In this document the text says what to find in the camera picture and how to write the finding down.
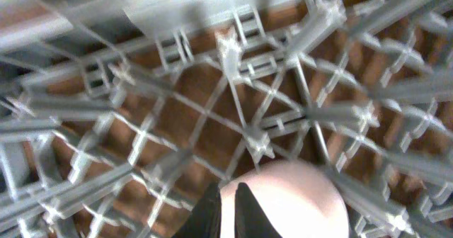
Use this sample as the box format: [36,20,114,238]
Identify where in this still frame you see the pink plastic cup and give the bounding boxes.
[220,160,350,238]

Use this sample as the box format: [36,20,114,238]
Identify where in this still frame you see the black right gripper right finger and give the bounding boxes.
[234,183,282,238]

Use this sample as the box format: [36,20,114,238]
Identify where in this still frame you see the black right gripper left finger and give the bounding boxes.
[172,183,222,238]

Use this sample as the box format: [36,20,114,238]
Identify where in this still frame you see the grey dishwasher rack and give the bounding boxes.
[1,0,452,237]

